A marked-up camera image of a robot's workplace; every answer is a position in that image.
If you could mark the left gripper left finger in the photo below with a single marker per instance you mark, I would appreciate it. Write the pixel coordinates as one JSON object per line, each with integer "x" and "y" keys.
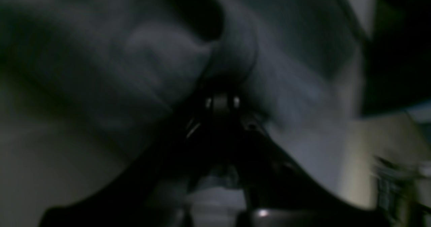
{"x": 151, "y": 192}

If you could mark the grey T-shirt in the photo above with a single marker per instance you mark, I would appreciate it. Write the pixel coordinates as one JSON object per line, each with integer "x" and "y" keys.
{"x": 127, "y": 63}

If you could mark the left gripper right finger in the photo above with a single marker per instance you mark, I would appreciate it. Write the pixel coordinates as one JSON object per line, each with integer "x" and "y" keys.
{"x": 278, "y": 192}

